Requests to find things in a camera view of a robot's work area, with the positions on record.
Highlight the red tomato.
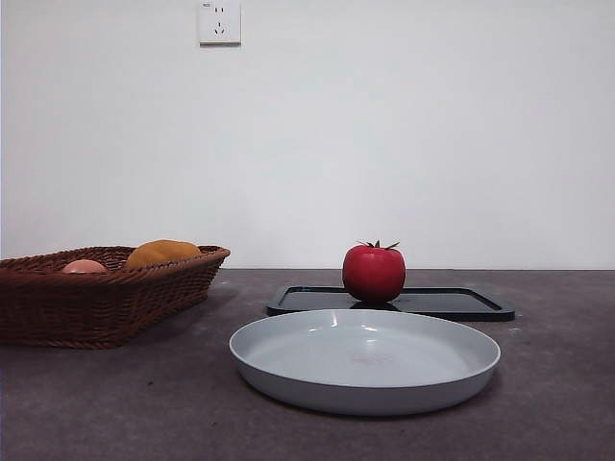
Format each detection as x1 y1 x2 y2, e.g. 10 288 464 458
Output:
342 239 406 303

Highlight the orange bread roll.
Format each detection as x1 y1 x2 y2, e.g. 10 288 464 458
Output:
124 238 203 271

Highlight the grey round plate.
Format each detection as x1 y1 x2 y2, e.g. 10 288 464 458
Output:
228 307 503 417

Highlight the black rectangular tray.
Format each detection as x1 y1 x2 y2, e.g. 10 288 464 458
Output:
266 284 516 323

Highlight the brown wicker basket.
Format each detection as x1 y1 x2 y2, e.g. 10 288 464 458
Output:
0 245 232 350

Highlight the pink egg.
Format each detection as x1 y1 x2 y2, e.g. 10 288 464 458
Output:
61 258 109 275

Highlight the white wall socket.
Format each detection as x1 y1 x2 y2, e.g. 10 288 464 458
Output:
198 0 242 48

